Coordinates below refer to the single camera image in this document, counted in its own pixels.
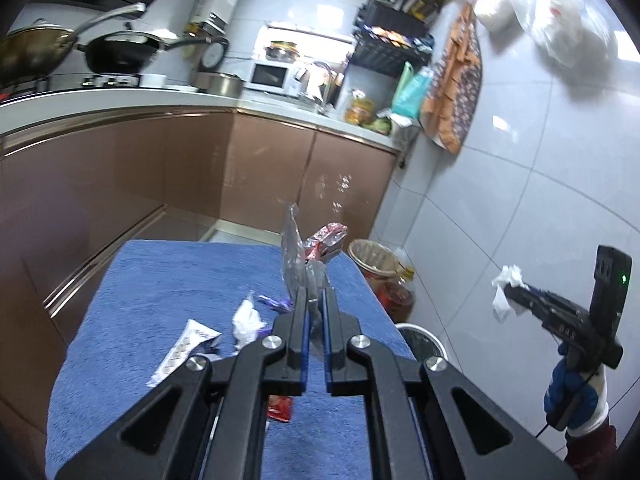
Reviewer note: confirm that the orange patterned apron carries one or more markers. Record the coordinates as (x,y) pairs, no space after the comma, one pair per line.
(455,85)

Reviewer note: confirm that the clear plastic bag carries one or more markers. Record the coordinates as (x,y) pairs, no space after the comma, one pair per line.
(562,12)

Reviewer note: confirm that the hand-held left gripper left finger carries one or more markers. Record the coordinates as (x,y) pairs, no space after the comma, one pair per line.
(300,321)

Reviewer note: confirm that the white water heater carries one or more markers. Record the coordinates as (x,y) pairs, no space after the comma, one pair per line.
(222,5)

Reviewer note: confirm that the black frying pan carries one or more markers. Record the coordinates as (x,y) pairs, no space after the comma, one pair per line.
(127,52)

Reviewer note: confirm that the large cooking oil bottle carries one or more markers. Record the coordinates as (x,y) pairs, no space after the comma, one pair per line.
(400,294)

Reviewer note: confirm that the electric kettle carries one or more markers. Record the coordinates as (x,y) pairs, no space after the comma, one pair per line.
(314,79)

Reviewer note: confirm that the white trash bin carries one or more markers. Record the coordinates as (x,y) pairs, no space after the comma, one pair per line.
(425,342)

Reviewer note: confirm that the steel pot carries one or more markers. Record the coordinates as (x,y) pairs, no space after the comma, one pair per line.
(222,83)

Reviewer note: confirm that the person's right hand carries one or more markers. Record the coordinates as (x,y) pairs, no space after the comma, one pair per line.
(575,392)

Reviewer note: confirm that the gas stove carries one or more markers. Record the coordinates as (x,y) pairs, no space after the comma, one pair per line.
(75,84)

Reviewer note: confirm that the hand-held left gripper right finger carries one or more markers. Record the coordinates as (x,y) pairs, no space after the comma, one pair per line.
(328,322)

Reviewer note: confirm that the black storage rack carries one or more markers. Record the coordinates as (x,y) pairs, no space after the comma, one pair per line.
(395,27)

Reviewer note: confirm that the small red wrapper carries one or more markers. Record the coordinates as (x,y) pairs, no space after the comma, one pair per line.
(279,407)

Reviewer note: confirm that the brown kitchen cabinet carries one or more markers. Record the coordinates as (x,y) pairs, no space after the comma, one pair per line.
(200,180)

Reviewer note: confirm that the green vegetable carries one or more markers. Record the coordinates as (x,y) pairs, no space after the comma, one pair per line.
(382,123)

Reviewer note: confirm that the round black scale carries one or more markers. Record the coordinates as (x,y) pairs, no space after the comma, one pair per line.
(215,55)

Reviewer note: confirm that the green plastic bag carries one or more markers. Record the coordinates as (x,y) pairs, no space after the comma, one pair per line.
(406,91)

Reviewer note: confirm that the beige trash bin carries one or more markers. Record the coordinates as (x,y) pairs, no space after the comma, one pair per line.
(372,259)

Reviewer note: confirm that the white microwave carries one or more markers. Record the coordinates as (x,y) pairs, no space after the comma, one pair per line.
(272,75)

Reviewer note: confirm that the white tissue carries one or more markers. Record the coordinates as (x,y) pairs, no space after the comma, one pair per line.
(506,290)

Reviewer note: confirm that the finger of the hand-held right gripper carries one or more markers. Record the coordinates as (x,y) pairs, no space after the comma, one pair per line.
(525,300)

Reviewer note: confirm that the white printed packet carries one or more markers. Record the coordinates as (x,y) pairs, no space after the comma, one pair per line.
(184,347)

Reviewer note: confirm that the white plastic bag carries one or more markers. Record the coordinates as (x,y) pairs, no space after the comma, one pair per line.
(497,7)

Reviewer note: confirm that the person's right forearm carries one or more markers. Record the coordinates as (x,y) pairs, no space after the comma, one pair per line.
(592,440)

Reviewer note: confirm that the wok with lid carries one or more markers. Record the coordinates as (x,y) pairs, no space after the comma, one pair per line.
(32,50)

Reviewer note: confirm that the red snack packet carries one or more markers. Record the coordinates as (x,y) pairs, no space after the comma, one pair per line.
(327,242)

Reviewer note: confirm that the pot with glass lid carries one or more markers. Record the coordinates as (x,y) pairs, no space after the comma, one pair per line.
(281,51)

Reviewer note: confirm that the purple candy wrapper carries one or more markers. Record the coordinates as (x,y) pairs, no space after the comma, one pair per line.
(272,303)

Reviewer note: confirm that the small cooking oil bottle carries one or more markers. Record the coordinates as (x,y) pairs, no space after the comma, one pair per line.
(360,107)

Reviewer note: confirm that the crumpled white wrapper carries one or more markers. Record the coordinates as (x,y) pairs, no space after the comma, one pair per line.
(247,324)

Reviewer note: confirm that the clear plastic wrapper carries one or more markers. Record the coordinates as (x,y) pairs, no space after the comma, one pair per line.
(299,265)

